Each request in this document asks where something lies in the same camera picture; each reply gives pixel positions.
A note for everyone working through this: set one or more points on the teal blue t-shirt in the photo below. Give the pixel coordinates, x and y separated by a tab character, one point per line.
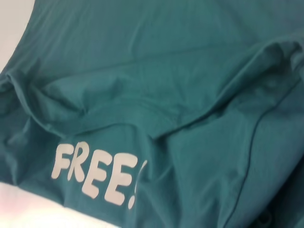
166	83

